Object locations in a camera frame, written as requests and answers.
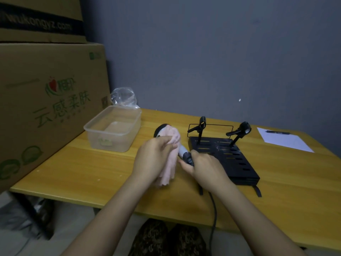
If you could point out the black pen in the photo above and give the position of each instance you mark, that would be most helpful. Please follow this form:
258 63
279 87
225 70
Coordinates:
277 132

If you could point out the black grey hair dryer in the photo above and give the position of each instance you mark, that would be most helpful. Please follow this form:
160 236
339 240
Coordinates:
183 152

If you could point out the person's left forearm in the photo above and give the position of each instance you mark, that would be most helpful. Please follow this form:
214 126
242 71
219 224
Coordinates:
112 221

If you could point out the pink cloth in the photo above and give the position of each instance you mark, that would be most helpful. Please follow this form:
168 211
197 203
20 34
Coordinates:
170 167

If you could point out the person's patterned trousers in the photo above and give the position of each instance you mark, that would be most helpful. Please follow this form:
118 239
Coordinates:
167 239

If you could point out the person's left hand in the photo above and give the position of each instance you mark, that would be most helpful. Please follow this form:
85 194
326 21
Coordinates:
149 159

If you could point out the black clamp with round head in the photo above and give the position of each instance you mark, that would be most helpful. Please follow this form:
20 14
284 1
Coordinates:
241 130

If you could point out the large green-printed cardboard box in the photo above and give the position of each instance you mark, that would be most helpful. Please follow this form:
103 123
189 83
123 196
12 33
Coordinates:
45 103

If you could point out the person's left fingers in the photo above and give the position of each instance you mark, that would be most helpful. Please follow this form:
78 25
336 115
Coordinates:
167 142

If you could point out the person's right thumb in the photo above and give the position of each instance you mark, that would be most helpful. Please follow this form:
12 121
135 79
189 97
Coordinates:
186 167

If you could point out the white paper sheet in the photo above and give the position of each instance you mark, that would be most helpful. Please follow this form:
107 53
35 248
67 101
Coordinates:
285 139

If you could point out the black table leg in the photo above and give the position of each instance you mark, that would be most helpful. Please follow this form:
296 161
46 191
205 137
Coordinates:
34 213

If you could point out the person's right hand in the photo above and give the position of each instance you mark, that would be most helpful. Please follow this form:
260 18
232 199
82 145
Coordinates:
209 173

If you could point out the clear plastic container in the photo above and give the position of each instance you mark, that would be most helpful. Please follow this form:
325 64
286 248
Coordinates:
114 129

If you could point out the cardboard box with black band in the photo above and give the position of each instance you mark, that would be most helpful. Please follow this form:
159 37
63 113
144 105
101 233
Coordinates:
40 19

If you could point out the person's right forearm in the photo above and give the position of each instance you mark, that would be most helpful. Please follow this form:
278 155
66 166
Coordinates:
253 223

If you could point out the black slotted stand base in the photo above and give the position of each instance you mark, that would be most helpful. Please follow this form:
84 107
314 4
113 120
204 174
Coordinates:
229 159

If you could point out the clear plastic bag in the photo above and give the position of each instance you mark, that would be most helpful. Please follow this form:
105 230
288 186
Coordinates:
124 97

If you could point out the black clamp with narrow head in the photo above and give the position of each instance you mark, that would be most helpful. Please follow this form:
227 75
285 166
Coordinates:
200 127

